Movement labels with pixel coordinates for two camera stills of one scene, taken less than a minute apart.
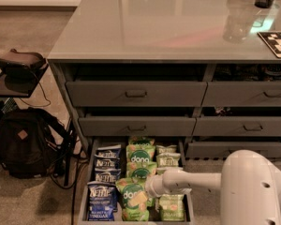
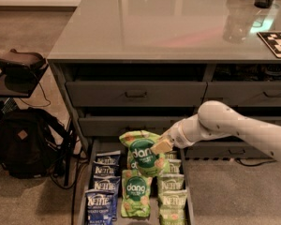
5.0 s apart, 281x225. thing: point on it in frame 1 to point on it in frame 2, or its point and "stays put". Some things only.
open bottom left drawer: [114, 192] stays put
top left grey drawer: [136, 94] stays put
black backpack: [24, 138] stays put
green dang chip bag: [133, 213] to [140, 157]
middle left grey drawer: [138, 126] stays put
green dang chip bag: [140, 171] to [136, 194]
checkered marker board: [278, 41] stays put
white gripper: [155, 186] to [177, 136]
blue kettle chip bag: [110, 151] to [108, 157]
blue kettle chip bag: [107, 174] to [110, 184]
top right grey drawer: [246, 94] stays put
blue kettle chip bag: [107, 161] to [106, 172]
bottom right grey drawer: [221, 149] stays put
